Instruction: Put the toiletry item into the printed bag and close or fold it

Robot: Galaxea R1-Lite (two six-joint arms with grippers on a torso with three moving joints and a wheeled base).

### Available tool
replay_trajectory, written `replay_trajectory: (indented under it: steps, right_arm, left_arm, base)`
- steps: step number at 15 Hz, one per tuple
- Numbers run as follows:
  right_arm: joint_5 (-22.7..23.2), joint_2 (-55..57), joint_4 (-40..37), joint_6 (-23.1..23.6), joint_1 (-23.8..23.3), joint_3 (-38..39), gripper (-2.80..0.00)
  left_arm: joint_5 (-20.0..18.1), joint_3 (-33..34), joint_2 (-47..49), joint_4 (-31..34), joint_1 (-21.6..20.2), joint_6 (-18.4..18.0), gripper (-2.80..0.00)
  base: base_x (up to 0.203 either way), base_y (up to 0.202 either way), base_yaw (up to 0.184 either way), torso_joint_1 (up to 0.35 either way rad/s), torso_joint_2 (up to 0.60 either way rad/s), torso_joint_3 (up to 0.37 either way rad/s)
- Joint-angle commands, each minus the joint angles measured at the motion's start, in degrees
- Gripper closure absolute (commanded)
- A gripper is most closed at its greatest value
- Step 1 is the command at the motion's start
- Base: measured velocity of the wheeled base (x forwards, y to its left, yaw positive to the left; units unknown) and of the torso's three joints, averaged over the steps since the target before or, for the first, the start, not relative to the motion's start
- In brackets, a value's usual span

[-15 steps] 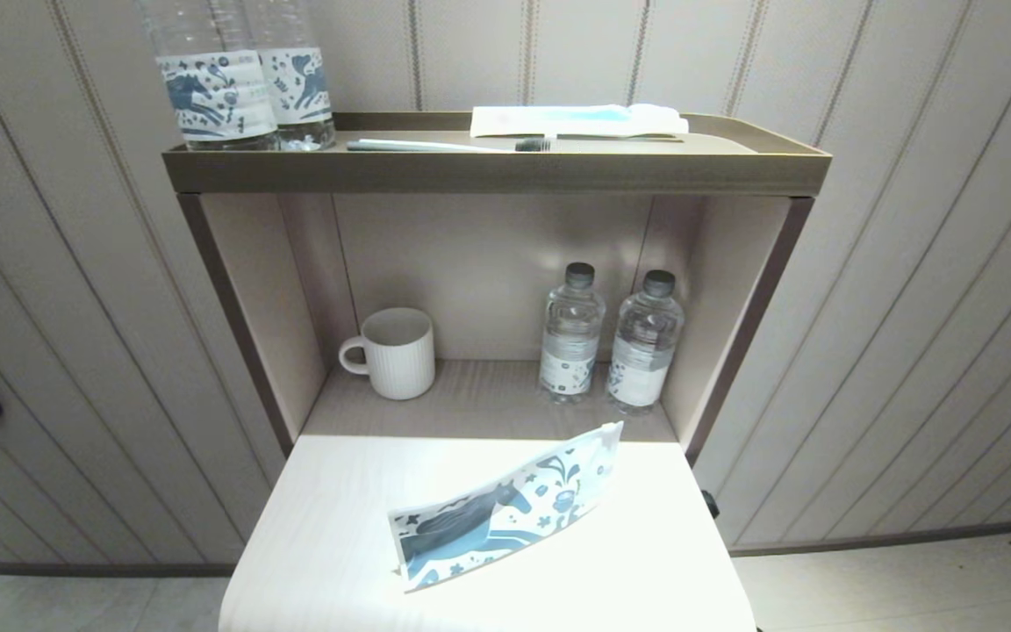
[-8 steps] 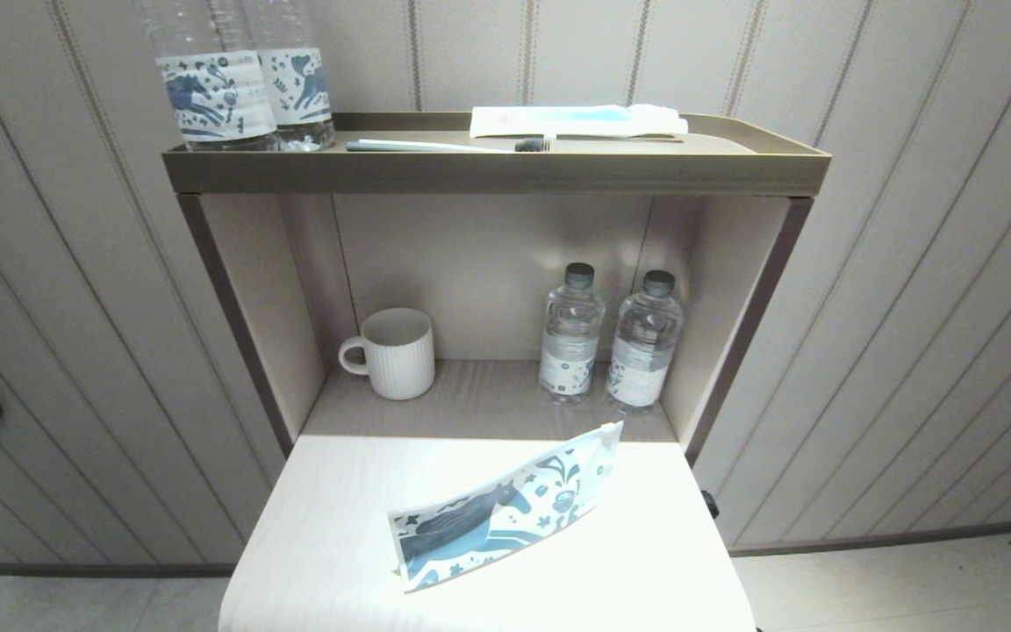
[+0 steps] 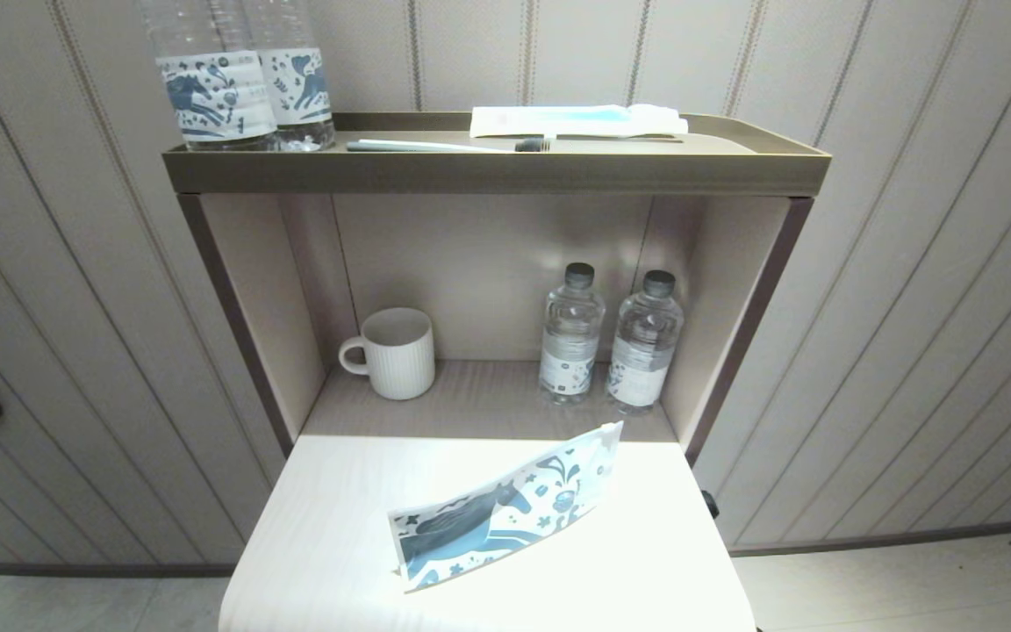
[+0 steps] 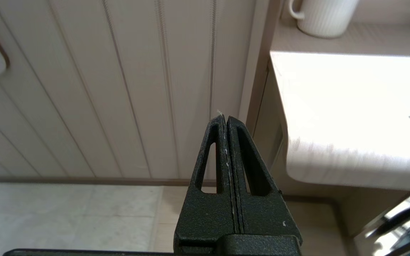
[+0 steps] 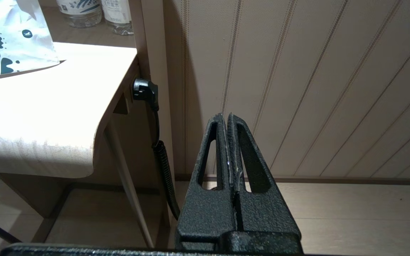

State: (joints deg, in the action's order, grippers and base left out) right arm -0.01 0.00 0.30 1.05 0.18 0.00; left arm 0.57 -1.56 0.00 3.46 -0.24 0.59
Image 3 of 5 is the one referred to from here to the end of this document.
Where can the horse print zipper pouch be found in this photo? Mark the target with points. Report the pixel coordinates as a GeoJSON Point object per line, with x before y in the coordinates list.
{"type": "Point", "coordinates": [505, 513]}

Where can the small clear water bottle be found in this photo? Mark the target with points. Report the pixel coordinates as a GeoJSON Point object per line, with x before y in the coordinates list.
{"type": "Point", "coordinates": [646, 342]}
{"type": "Point", "coordinates": [571, 333]}

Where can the white ribbed mug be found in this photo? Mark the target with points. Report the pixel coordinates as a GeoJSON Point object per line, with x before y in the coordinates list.
{"type": "Point", "coordinates": [400, 360]}

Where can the beige shelf unit brown tray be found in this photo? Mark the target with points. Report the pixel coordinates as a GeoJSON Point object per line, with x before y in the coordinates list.
{"type": "Point", "coordinates": [488, 171]}

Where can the grey toothbrush black bristles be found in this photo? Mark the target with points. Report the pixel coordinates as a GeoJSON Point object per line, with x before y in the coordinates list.
{"type": "Point", "coordinates": [435, 146]}

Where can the wrapped toothbrush white packet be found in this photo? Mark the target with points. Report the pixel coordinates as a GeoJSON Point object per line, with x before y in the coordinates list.
{"type": "Point", "coordinates": [576, 118]}

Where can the small black knob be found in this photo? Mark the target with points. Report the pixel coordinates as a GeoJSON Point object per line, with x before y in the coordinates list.
{"type": "Point", "coordinates": [711, 505]}

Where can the clear bottle blue horse label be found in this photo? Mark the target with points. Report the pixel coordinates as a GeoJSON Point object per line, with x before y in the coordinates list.
{"type": "Point", "coordinates": [216, 96]}
{"type": "Point", "coordinates": [299, 83]}

